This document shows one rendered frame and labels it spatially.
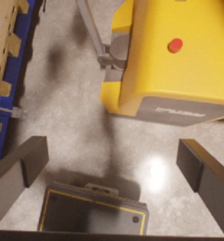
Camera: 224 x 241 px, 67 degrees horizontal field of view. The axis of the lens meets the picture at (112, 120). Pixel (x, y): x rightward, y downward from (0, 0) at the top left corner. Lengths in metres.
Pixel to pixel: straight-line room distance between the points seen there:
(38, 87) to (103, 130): 0.75
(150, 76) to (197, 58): 0.16
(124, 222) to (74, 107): 0.98
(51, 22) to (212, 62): 1.65
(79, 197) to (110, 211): 0.22
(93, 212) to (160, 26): 1.08
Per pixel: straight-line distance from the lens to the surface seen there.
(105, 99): 1.15
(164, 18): 0.70
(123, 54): 1.13
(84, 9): 0.87
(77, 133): 1.52
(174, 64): 0.62
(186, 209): 1.58
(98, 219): 1.25
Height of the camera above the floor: 1.44
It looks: 80 degrees down
